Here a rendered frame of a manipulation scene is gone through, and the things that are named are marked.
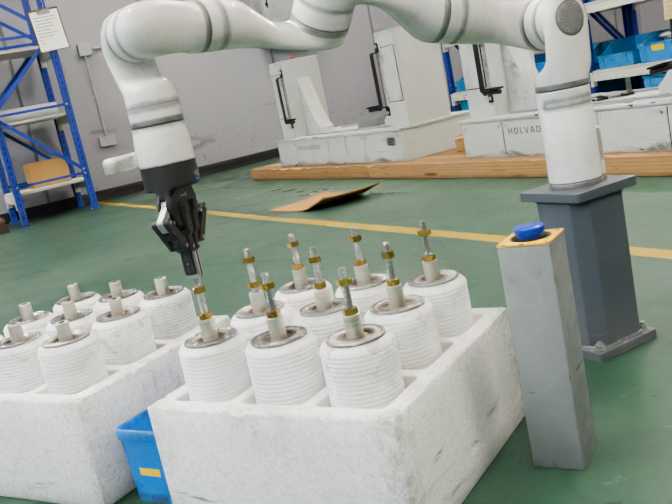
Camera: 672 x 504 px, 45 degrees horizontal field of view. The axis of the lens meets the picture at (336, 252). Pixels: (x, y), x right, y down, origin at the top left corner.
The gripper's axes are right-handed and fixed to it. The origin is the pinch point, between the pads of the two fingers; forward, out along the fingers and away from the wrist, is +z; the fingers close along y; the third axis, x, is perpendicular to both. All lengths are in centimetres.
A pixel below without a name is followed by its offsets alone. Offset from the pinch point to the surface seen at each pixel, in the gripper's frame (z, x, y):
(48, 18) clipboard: -115, 313, 473
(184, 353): 11.3, 2.4, -3.8
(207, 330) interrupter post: 9.3, -0.4, -1.0
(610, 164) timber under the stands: 31, -65, 231
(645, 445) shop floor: 36, -55, 9
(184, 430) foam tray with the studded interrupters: 21.0, 3.5, -7.0
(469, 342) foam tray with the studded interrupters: 17.9, -34.3, 7.1
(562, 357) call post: 20, -46, 3
